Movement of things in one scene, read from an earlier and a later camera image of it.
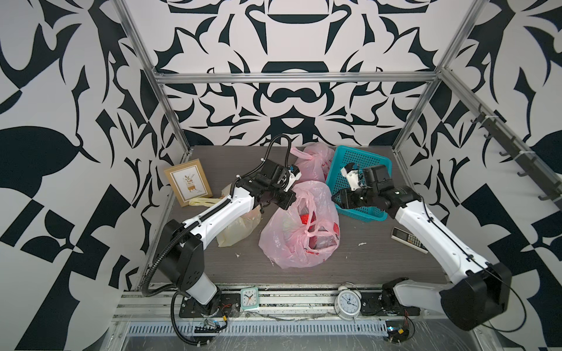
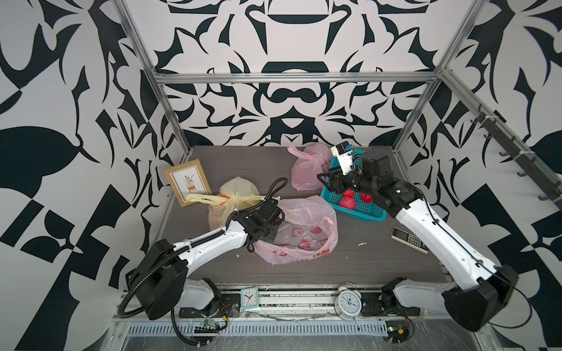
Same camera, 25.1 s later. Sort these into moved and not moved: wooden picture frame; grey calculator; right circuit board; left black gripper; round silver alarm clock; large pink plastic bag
Moved: left black gripper; large pink plastic bag
Not moved: grey calculator; wooden picture frame; right circuit board; round silver alarm clock
